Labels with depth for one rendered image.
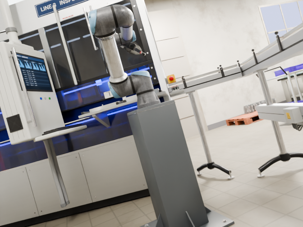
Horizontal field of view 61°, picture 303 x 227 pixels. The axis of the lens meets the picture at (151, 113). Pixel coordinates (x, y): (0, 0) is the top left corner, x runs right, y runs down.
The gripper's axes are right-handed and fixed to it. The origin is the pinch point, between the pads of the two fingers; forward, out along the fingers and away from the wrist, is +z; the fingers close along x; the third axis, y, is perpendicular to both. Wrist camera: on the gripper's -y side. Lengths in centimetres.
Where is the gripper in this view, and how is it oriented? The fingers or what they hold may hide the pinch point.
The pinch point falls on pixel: (140, 52)
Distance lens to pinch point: 205.2
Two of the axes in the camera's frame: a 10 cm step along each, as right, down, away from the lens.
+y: -5.1, -4.0, 7.6
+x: -4.6, 8.8, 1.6
